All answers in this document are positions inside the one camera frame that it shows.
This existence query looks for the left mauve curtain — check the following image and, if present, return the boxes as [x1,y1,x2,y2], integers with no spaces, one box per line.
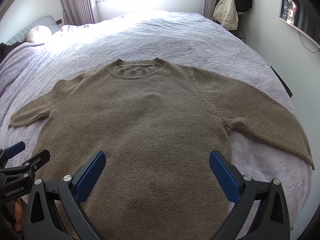
[61,0,99,26]

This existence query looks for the person's left hand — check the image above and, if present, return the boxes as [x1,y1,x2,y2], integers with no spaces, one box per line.
[3,198,25,233]

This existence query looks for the wall mounted television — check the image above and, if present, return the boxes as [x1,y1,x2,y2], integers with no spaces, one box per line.
[278,0,319,48]

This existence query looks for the round cream pillow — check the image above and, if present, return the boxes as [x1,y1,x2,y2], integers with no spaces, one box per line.
[26,25,53,43]

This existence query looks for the black bed frame edge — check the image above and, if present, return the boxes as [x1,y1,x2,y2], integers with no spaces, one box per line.
[271,66,293,98]

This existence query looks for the lavender embossed bedspread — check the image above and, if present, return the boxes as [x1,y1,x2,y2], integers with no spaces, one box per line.
[0,11,313,240]

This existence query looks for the grey padded headboard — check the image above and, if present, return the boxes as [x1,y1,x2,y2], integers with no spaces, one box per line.
[5,15,62,45]

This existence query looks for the brown knit sweater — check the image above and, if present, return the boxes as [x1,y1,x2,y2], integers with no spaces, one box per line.
[9,58,313,239]

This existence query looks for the cream puffer jacket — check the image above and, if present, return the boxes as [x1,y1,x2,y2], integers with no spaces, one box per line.
[213,0,239,31]

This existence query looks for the black television cable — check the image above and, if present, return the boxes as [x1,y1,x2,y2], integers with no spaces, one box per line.
[297,29,320,54]

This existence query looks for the dark clothes by headboard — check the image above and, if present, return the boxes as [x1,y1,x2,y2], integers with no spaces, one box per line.
[0,42,22,62]

